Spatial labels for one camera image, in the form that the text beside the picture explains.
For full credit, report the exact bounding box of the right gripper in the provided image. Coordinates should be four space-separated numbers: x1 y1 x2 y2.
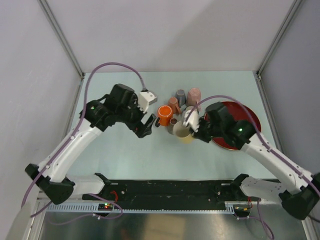
189 116 224 143

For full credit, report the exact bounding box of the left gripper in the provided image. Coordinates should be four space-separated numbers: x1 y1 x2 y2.
117 94 156 138

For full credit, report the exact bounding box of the large orange mug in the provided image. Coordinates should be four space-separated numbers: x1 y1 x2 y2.
154 105 173 128

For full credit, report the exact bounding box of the yellow mug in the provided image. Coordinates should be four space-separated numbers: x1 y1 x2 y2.
172 121 194 144

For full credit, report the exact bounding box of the pink mug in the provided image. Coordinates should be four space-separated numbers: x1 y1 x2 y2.
186 87 202 107

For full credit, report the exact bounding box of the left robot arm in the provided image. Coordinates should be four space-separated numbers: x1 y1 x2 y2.
25 83 157 205

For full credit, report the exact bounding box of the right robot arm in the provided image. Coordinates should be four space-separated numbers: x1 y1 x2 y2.
183 102 320 220

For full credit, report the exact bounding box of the brown grey mug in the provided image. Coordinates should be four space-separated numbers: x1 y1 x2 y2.
167 117 178 135

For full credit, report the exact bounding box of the salmon mug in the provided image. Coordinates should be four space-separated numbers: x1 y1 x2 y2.
167 96 182 115

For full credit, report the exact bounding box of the blue mug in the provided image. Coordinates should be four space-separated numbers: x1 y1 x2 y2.
183 106 198 118

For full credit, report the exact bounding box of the grey purple mug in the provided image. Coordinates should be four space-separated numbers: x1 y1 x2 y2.
175 89 187 107

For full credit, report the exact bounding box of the red round tray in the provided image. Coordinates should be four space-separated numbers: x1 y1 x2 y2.
203 101 261 150

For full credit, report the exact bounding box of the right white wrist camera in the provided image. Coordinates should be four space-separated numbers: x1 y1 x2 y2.
182 112 200 132

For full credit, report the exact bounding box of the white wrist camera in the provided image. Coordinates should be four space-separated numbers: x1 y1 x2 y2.
182 112 200 132
138 90 158 114

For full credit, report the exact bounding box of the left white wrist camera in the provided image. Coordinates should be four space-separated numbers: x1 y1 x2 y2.
138 90 158 114

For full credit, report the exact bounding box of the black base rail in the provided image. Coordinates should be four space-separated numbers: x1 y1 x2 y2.
98 180 249 211

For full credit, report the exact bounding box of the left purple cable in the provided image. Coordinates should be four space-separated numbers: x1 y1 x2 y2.
20 62 148 218

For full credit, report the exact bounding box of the white slotted cable duct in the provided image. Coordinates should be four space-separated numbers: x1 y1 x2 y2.
45 202 235 215

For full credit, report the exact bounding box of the left aluminium frame post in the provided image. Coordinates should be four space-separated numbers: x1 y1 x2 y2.
37 0 85 81

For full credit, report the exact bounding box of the aluminium frame post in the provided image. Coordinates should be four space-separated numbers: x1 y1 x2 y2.
255 0 305 80
37 0 85 81

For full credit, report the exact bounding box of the right aluminium frame post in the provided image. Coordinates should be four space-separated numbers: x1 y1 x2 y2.
255 0 305 80

